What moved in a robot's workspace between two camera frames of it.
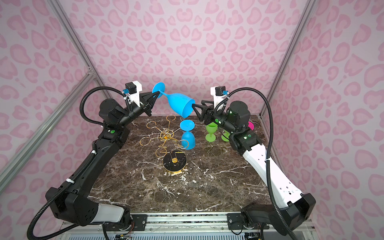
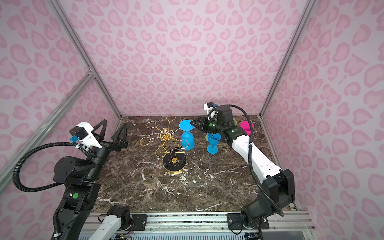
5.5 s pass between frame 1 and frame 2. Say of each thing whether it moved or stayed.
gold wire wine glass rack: stayed
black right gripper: moved
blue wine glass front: moved
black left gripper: moved
